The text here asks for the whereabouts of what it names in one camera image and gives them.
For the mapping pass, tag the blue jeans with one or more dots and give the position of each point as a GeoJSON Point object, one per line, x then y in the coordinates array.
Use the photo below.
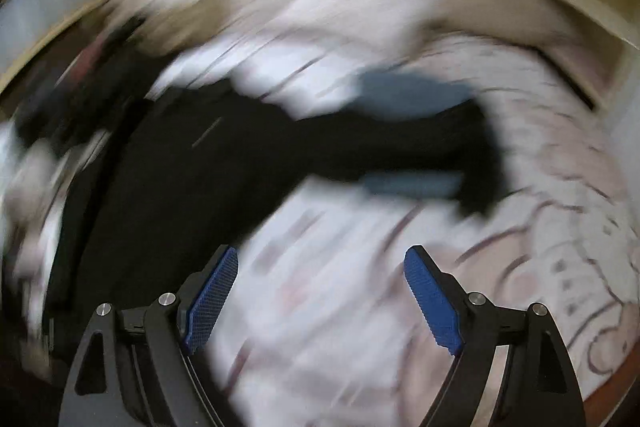
{"type": "Point", "coordinates": [410, 94]}

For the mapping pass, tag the white pink printed blanket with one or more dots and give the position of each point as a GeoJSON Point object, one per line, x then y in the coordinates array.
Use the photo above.
{"type": "Point", "coordinates": [550, 207]}

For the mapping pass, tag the black garment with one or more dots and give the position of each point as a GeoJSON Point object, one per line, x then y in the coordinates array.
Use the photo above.
{"type": "Point", "coordinates": [200, 187]}

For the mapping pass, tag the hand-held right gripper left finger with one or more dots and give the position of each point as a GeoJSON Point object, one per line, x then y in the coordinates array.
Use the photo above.
{"type": "Point", "coordinates": [212, 299]}

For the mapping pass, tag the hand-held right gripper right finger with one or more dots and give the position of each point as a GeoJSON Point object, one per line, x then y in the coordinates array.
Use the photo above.
{"type": "Point", "coordinates": [432, 302]}

